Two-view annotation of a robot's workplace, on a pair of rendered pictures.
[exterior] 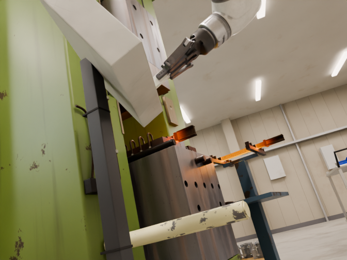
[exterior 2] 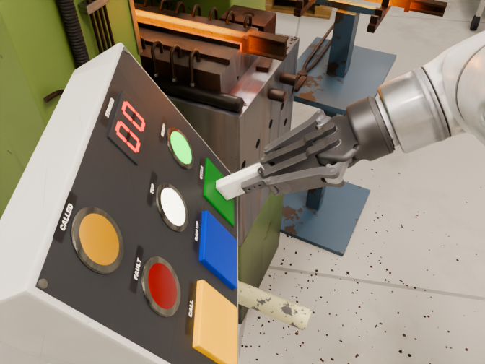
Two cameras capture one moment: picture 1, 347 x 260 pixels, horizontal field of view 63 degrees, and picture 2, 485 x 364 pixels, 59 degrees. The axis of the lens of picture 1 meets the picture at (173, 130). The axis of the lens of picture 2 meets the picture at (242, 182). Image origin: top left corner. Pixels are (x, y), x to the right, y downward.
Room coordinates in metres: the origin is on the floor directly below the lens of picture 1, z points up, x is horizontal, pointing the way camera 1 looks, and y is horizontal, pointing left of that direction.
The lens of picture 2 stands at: (0.30, 0.02, 1.45)
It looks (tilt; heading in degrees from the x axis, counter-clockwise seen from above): 45 degrees down; 359
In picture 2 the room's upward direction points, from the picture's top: straight up
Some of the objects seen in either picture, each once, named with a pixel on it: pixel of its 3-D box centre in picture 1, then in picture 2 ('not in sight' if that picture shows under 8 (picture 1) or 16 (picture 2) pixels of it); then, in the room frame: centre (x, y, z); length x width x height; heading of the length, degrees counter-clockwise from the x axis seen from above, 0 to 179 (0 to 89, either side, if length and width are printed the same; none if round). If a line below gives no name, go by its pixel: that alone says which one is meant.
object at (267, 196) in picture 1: (253, 201); (337, 74); (1.57, -0.32, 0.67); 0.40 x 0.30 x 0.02; 152
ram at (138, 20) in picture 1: (121, 56); not in sight; (1.29, 0.18, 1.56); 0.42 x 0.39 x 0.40; 65
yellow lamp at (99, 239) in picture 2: not in sight; (99, 239); (0.52, 0.13, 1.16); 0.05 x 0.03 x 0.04; 155
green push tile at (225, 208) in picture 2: not in sight; (216, 193); (0.72, 0.05, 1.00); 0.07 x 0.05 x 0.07; 0
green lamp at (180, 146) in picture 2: not in sight; (180, 148); (0.72, 0.09, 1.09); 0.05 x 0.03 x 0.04; 155
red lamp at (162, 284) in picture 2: not in sight; (162, 286); (0.52, 0.09, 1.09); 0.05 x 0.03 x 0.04; 155
